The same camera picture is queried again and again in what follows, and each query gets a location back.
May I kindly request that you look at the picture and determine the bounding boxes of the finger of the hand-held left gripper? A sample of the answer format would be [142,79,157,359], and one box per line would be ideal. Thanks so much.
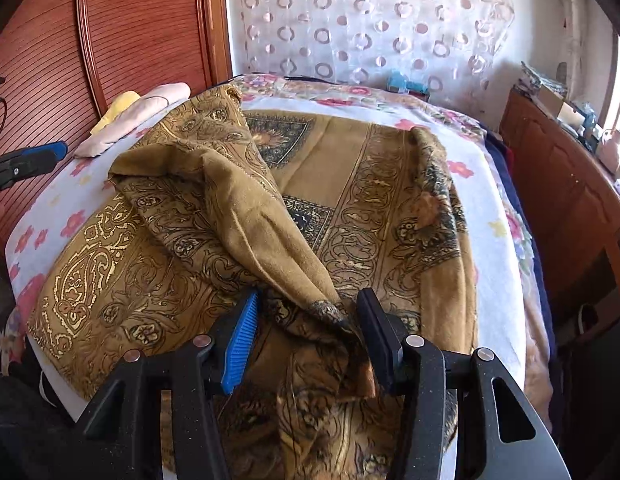
[0,140,69,192]

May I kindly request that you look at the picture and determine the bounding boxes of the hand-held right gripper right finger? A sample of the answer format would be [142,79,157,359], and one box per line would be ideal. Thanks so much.
[356,288,571,480]

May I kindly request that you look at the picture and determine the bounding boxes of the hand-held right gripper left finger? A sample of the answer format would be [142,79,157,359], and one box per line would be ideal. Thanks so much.
[75,291,261,480]

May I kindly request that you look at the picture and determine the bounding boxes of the brown patterned shirt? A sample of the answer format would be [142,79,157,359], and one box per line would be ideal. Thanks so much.
[25,85,479,480]

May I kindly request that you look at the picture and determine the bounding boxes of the pale pink pillow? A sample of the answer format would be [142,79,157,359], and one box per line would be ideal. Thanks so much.
[75,81,192,157]

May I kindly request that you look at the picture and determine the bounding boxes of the white floral bed sheet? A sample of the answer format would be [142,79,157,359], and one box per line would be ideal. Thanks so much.
[0,74,557,433]

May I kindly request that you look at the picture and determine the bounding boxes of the wooden headboard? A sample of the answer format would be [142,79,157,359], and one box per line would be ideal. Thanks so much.
[0,0,234,261]

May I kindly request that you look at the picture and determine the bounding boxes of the navy blue blanket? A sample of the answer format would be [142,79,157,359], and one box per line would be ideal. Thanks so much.
[482,130,559,363]

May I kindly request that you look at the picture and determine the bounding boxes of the wooden window cabinet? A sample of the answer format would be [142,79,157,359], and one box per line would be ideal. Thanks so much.
[500,87,620,322]

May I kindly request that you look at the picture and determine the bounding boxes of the small blue box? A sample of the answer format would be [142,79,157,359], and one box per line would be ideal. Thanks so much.
[387,74,432,99]

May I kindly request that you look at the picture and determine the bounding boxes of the cardboard box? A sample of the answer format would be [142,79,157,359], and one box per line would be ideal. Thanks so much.
[537,82,587,129]

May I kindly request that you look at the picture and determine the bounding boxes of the white plastic bottle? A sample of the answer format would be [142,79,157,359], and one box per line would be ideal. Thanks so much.
[597,129,620,172]

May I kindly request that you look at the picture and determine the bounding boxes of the pile of folded fabric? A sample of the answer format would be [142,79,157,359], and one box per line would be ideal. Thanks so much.
[520,62,572,97]

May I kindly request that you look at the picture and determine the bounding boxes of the white circle-pattern lace curtain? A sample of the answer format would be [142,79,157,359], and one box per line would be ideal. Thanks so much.
[235,0,517,92]

